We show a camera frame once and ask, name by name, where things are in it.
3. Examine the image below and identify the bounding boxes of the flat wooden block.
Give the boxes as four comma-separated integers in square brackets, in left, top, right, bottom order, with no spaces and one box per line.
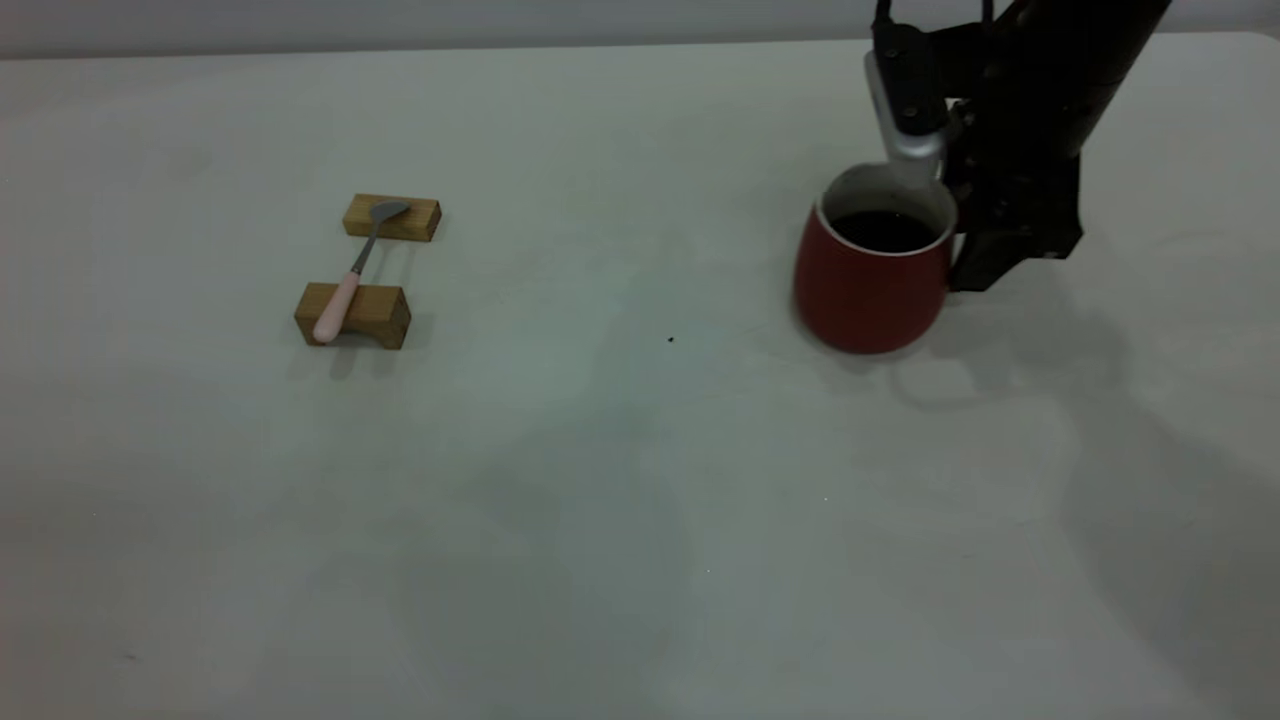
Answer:
[343,193,442,243]

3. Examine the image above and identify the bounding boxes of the pink handled metal spoon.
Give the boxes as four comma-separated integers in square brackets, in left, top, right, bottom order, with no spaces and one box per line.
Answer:
[312,199,412,345]

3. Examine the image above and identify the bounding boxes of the arched wooden block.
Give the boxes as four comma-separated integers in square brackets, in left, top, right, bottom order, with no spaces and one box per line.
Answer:
[294,282,412,351]

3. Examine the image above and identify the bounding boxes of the red ceramic mug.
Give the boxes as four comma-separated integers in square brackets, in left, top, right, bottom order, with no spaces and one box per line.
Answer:
[793,163,961,356]

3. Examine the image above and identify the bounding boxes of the dark coffee liquid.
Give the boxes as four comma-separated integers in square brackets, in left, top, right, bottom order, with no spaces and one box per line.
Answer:
[832,208,939,254]

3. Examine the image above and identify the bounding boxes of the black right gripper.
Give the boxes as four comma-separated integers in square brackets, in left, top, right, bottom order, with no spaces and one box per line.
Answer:
[943,95,1087,294]

